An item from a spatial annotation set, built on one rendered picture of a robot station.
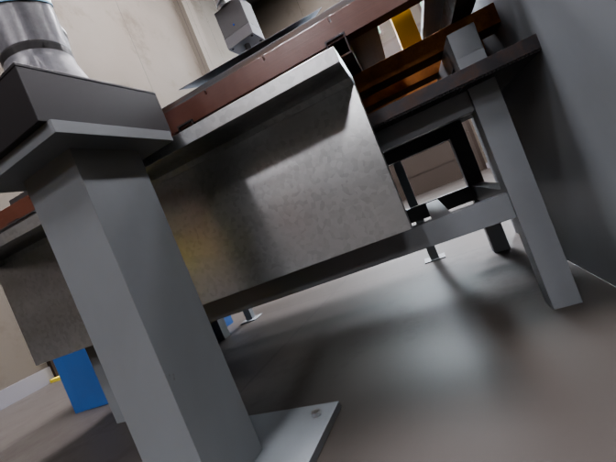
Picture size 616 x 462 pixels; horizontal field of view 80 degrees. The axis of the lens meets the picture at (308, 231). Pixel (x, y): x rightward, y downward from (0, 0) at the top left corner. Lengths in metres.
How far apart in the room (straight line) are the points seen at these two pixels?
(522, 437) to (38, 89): 0.86
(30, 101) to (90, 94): 0.11
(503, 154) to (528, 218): 0.16
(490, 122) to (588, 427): 0.61
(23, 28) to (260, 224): 0.58
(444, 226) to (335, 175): 0.30
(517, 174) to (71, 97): 0.89
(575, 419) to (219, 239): 0.79
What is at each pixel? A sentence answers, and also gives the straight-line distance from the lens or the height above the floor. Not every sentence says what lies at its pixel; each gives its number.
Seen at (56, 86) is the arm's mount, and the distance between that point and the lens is 0.72.
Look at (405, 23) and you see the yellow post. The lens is 1.13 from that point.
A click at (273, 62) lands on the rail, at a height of 0.80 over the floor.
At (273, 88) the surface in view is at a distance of 0.76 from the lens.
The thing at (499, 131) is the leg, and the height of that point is 0.43.
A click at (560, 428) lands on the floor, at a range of 0.68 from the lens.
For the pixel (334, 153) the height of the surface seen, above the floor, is 0.53.
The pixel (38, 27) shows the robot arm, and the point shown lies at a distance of 0.87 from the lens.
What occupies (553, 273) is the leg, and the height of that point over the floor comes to 0.08.
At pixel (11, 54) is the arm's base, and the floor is 0.86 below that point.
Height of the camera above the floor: 0.40
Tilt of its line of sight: 1 degrees down
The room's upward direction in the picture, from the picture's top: 22 degrees counter-clockwise
